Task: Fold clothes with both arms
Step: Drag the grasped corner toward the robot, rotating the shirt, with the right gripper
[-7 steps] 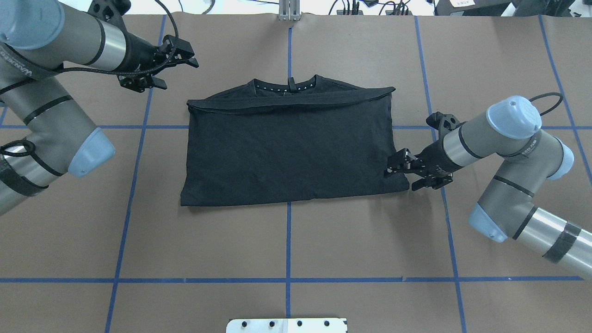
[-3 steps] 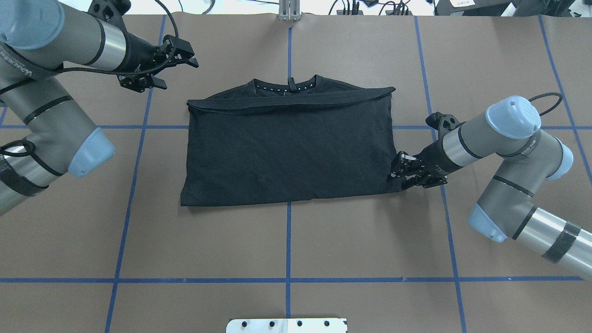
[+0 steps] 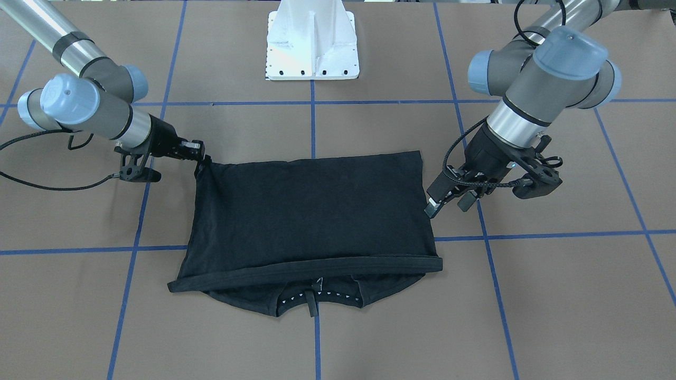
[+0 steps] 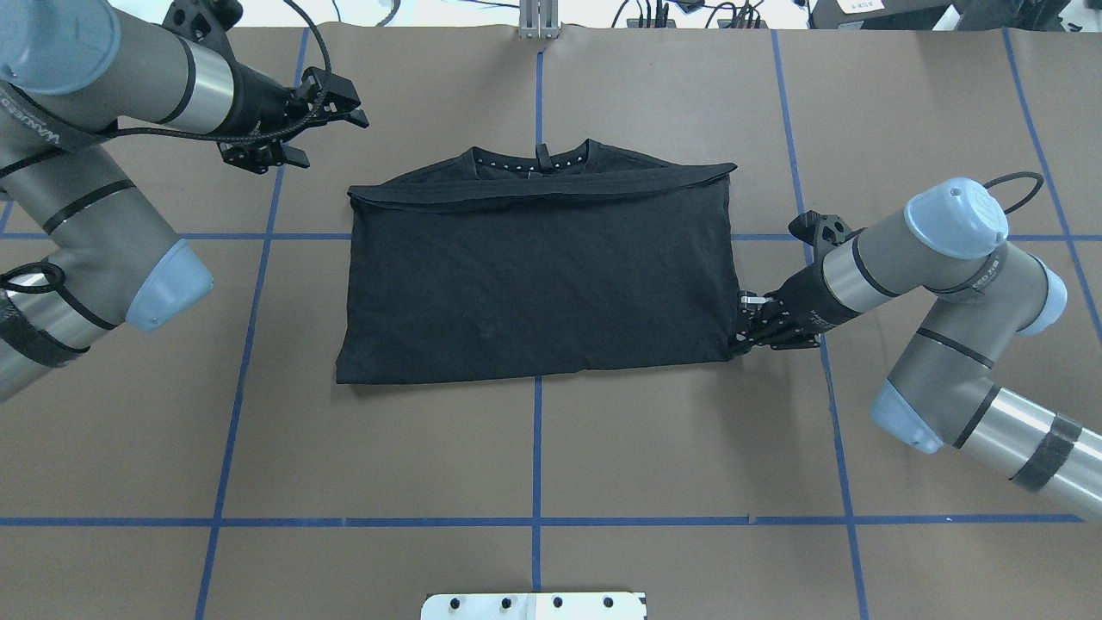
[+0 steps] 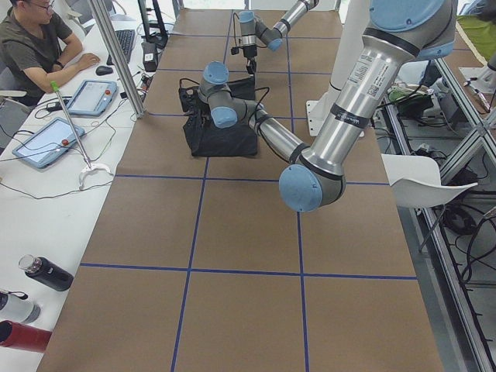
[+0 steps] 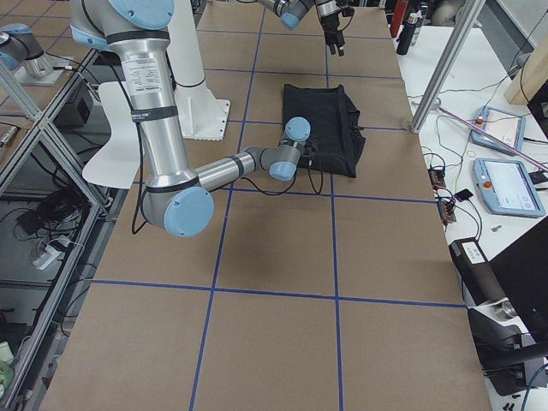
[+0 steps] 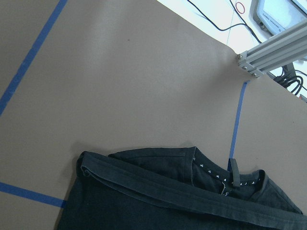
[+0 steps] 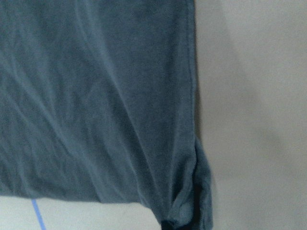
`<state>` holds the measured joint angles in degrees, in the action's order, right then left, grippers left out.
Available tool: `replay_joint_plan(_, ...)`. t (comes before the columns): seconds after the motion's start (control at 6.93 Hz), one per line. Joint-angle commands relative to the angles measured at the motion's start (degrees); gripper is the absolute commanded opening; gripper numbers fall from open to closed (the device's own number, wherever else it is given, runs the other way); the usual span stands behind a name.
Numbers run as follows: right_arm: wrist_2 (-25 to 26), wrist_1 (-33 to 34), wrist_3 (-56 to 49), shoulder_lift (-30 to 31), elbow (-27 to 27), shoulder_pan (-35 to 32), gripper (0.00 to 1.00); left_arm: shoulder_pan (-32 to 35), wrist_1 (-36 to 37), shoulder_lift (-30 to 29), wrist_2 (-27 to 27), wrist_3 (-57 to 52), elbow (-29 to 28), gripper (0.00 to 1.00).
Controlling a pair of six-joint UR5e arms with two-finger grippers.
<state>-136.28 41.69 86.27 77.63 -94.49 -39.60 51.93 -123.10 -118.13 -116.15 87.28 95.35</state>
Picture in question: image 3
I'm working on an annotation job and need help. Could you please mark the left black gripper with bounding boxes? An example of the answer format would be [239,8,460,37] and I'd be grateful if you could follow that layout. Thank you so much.
[425,123,521,219]

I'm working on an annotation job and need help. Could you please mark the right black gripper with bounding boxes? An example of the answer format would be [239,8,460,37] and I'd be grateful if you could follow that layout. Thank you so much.
[145,116,205,162]

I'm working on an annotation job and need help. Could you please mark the black graphic t-shirt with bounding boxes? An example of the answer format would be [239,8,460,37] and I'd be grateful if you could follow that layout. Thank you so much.
[167,151,443,317]

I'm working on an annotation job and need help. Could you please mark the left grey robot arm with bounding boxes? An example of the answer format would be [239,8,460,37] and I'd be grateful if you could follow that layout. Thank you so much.
[425,1,674,218]

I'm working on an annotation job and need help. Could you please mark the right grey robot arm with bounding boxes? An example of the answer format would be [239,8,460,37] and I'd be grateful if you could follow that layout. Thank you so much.
[1,1,204,161]

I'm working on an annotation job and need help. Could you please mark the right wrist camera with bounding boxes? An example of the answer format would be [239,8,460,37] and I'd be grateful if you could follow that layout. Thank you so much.
[114,147,162,183]

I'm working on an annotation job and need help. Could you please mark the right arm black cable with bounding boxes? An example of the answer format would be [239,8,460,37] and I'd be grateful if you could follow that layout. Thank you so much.
[0,129,127,192]

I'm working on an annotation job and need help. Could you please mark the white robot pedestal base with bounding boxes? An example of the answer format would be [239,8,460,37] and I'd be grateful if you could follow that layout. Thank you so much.
[265,1,360,80]

